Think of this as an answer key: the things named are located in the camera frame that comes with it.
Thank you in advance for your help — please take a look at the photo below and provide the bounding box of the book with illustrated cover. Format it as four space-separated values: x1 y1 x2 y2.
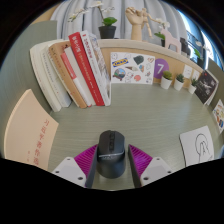
79 30 112 107

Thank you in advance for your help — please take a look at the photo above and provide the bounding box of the white orchid in black pot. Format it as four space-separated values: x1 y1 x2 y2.
68 0 118 40
153 18 172 48

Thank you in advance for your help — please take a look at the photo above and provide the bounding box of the thick white book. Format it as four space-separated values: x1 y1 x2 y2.
40 43 73 109
29 42 63 113

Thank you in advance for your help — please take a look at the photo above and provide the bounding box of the beige booklet with red text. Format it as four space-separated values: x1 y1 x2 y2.
3 88 60 172

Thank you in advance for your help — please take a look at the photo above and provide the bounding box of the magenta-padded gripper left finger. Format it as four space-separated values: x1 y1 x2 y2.
51 143 99 189

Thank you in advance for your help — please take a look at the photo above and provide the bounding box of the window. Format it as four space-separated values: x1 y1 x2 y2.
179 9 218 68

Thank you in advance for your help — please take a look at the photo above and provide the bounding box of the leafy plant in black pot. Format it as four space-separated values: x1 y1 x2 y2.
192 39 205 68

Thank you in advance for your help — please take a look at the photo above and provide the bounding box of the white book with red band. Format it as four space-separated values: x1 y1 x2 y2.
60 46 97 108

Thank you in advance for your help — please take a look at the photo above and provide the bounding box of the purple round number sign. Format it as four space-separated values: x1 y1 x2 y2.
153 58 170 80

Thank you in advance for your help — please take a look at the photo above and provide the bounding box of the white sticker sheet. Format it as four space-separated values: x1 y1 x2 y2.
110 51 156 86

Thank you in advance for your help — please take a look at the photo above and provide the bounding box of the grey curtain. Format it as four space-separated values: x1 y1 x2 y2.
49 0 184 43

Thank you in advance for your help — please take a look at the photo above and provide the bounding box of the black wooden horse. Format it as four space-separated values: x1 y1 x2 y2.
179 36 192 58

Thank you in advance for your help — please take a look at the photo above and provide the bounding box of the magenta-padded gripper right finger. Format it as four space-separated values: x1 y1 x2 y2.
127 143 174 189

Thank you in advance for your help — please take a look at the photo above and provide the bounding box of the wooden hand model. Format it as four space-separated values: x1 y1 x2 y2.
125 6 148 42

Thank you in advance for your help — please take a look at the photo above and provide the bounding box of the black computer mouse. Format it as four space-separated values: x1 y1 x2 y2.
96 129 127 179

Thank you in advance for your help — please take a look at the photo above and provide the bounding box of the grey-green desk divider panel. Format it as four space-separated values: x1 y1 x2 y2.
206 58 224 111
0 20 64 158

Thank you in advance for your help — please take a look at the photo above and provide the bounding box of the white mouse pad with drawing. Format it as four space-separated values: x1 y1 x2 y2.
179 125 216 168

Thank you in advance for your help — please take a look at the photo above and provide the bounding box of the wooden artist mannequin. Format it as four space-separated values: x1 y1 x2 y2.
141 7 164 34

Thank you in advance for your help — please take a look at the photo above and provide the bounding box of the colourful food sticker sheet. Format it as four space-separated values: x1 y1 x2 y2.
212 98 224 134

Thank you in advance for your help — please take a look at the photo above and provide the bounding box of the small plant in white pot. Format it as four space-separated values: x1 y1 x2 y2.
187 77 198 95
173 73 185 92
160 70 174 90

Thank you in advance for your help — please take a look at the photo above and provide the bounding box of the kraft brown book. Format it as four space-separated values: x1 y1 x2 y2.
48 40 88 110

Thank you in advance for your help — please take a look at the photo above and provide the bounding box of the pink wooden horse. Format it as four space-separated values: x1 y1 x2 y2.
160 28 183 55

